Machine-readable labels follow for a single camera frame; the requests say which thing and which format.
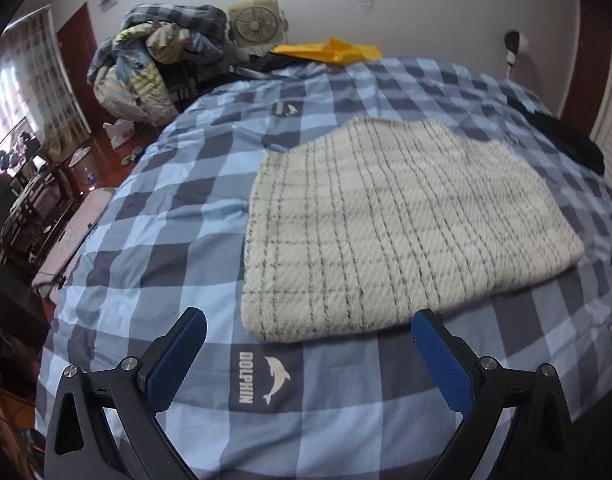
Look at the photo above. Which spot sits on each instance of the red wooden door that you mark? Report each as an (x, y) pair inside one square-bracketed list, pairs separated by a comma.
[(78, 70), (588, 60)]

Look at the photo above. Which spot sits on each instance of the wall-mounted black white device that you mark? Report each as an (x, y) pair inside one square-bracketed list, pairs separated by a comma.
[(513, 45)]

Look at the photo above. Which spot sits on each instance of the beige box fan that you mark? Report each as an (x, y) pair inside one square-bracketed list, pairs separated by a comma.
[(256, 22)]

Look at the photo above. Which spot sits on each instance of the blue checked bed sheet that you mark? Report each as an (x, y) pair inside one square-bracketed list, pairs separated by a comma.
[(160, 210)]

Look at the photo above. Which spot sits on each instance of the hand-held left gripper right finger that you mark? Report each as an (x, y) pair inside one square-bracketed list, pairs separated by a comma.
[(443, 360)]

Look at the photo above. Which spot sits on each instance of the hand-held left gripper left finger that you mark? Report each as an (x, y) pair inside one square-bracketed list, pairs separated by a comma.
[(178, 360)]

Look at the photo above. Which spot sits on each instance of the pile of bedding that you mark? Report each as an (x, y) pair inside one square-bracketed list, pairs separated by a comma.
[(145, 60)]

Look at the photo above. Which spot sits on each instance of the patterned curtain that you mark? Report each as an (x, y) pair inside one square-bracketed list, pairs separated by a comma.
[(30, 90)]

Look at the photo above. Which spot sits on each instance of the dark cloth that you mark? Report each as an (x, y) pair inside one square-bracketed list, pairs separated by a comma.
[(566, 135)]

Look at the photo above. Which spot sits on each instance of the white plastic bag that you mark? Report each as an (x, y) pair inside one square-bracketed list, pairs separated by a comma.
[(118, 132)]

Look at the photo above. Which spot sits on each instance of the yellow cloth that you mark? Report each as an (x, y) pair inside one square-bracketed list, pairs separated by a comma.
[(336, 52)]

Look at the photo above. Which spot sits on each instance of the dark wooden chairs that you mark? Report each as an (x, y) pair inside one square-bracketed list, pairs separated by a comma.
[(35, 210)]

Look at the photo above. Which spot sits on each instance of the cream plaid shirt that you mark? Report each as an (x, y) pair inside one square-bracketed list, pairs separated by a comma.
[(386, 235)]

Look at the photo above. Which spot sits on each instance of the television screen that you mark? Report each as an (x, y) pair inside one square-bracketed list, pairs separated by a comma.
[(10, 155)]

